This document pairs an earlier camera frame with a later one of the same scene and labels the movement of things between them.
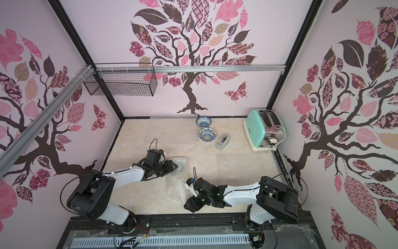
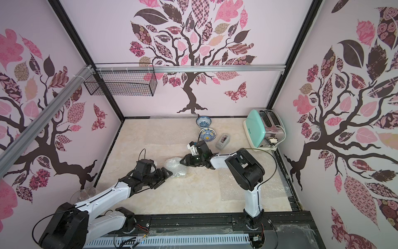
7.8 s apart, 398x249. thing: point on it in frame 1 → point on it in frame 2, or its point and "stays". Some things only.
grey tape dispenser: x=223 y=141 stays
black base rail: x=302 y=234 stays
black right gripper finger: x=193 y=204 → x=190 y=160
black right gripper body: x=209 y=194 → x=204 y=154
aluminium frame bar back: x=163 y=69 stays
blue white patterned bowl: x=203 y=122 stays
